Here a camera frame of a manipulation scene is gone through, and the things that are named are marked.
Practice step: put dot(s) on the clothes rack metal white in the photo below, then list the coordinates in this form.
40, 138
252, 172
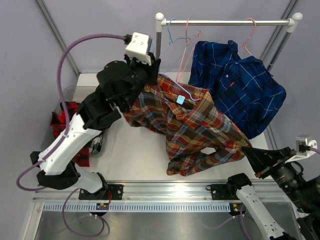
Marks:
291, 24

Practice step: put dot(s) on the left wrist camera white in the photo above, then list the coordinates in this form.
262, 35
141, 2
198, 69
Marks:
139, 47

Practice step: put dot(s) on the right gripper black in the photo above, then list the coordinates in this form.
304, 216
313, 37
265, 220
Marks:
263, 159

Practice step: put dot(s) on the blue shirt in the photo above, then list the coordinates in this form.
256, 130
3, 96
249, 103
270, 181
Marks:
241, 88

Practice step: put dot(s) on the brown plaid shirt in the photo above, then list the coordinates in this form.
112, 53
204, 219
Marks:
197, 135

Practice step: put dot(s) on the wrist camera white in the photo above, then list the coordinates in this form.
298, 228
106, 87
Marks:
306, 146
139, 47

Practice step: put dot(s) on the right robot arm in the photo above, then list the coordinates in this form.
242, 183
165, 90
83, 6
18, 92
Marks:
290, 186

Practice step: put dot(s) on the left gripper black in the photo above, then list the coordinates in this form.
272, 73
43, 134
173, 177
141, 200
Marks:
150, 70

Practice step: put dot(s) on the black white plaid shirt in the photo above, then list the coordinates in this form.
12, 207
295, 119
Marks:
96, 145

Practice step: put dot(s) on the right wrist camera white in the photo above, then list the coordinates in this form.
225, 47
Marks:
306, 146

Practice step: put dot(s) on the aluminium rail base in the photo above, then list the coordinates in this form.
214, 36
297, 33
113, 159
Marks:
188, 191

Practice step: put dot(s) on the white slotted cable duct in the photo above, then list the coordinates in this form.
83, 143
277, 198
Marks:
141, 207

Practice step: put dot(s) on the light blue wire hanger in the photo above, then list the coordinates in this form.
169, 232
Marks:
171, 45

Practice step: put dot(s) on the pink hanger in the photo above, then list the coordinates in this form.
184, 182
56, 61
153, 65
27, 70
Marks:
188, 44
245, 43

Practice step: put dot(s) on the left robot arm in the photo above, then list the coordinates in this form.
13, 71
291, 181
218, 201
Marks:
119, 85

